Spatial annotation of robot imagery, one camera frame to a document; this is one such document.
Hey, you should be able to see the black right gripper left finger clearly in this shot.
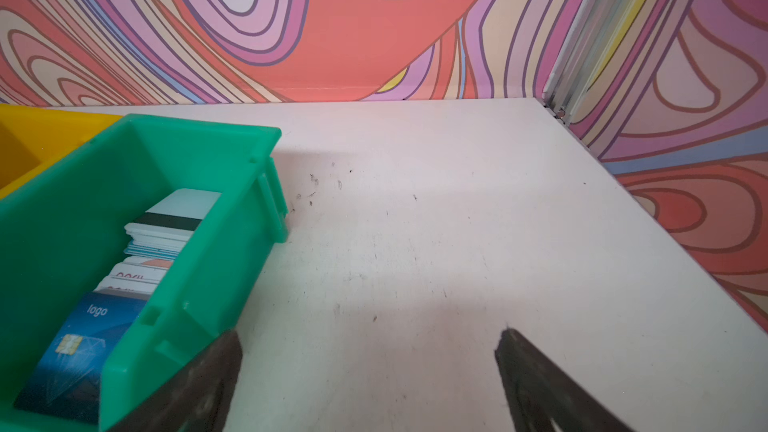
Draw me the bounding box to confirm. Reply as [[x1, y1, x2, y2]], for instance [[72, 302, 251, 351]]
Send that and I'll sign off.
[[110, 330, 243, 432]]

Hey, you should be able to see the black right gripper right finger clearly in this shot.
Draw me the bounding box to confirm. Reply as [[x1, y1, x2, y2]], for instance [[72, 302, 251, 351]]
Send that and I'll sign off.
[[494, 328, 630, 431]]

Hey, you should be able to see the blue logo chip card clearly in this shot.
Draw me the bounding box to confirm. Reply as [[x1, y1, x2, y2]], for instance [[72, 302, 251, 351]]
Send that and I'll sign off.
[[14, 290, 149, 425]]

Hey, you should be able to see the white card with magnetic stripe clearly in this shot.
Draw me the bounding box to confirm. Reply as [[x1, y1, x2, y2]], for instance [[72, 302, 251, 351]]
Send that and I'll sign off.
[[124, 188, 221, 242]]

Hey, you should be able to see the green plastic bin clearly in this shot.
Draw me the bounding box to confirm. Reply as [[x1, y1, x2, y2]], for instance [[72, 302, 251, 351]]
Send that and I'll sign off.
[[1, 114, 288, 431]]

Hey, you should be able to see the yellow plastic bin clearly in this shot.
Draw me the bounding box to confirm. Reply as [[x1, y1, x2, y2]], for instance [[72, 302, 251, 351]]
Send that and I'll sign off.
[[1, 104, 120, 198]]

